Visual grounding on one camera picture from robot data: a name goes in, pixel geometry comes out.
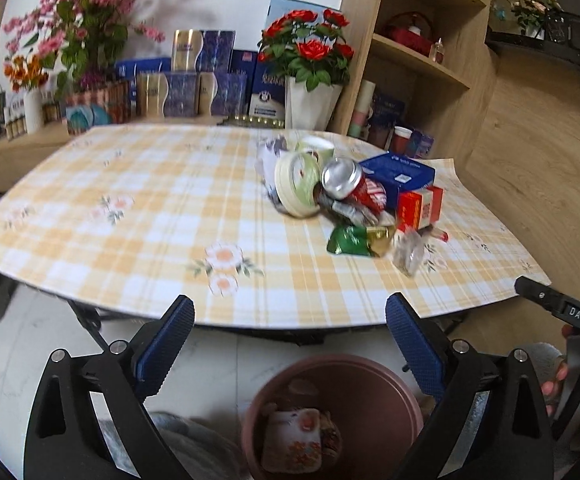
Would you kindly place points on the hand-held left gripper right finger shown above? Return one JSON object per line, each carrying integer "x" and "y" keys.
{"x": 415, "y": 345}

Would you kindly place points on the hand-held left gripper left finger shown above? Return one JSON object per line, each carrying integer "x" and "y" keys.
{"x": 167, "y": 350}

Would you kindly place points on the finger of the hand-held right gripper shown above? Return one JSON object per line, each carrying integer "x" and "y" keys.
{"x": 532, "y": 290}

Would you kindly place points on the brown plastic waste bin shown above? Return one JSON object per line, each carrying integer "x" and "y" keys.
{"x": 350, "y": 385}

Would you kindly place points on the blue cardboard box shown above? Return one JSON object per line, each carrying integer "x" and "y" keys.
{"x": 400, "y": 172}

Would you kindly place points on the white paper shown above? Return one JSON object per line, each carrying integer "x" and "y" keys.
{"x": 269, "y": 157}

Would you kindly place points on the person's right hand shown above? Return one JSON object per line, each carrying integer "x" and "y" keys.
{"x": 556, "y": 390}

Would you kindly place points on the clear plastic bag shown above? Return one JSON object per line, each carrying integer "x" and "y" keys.
{"x": 410, "y": 252}

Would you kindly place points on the small red-tipped tube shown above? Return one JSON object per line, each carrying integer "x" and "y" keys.
{"x": 439, "y": 235}

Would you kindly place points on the folding table with checked cloth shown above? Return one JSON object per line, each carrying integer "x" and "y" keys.
{"x": 144, "y": 240}

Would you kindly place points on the green gold snack wrapper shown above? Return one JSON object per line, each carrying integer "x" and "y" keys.
{"x": 352, "y": 240}

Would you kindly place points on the red cardboard box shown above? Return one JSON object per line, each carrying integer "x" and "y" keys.
{"x": 420, "y": 207}

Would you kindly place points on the floral printed packet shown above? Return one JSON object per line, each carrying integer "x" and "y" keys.
{"x": 295, "y": 435}

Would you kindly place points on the crushed red soda can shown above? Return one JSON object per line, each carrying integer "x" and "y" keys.
{"x": 350, "y": 180}

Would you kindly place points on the small blue box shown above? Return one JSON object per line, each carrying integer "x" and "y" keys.
{"x": 420, "y": 144}

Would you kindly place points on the red paper cup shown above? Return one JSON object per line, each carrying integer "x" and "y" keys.
{"x": 400, "y": 140}

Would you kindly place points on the dark blue shelf box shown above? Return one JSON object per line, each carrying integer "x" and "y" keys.
{"x": 387, "y": 115}

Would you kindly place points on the black counter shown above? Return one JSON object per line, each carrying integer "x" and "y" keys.
{"x": 560, "y": 52}

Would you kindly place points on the stack of pastel cups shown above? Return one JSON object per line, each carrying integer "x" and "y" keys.
{"x": 362, "y": 110}

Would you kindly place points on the teal plates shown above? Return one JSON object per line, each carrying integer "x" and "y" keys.
{"x": 87, "y": 117}

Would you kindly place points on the small glass bottle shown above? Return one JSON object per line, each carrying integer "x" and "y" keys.
{"x": 438, "y": 52}

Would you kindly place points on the white paper flower pot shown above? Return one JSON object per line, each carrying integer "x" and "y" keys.
{"x": 310, "y": 107}

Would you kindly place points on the white ribbed vase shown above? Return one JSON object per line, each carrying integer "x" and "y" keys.
{"x": 33, "y": 112}

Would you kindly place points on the row of small bottles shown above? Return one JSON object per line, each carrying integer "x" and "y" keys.
{"x": 14, "y": 122}

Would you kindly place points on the blue white printed box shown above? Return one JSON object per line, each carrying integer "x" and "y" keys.
{"x": 267, "y": 95}

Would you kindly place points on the pale pink rose bouquet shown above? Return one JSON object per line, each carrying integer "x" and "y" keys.
{"x": 535, "y": 7}

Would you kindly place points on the red teapot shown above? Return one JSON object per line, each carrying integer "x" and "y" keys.
{"x": 410, "y": 35}

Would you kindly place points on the dark blue tall box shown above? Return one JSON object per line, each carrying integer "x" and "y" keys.
{"x": 244, "y": 62}

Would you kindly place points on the wide gold blue gift box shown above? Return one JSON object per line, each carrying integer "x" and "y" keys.
{"x": 204, "y": 50}

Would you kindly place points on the orange artificial flowers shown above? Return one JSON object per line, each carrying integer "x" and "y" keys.
{"x": 27, "y": 72}

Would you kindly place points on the red rose bouquet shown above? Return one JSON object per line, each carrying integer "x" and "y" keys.
{"x": 310, "y": 50}

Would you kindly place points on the wooden shelf unit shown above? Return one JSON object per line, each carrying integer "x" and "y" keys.
{"x": 360, "y": 20}

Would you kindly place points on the pink artificial flower bouquet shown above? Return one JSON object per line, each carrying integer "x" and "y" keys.
{"x": 84, "y": 25}

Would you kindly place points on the large blue box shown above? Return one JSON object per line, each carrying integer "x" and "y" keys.
{"x": 282, "y": 7}

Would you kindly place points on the black folding table frame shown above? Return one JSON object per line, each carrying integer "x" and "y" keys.
{"x": 89, "y": 317}

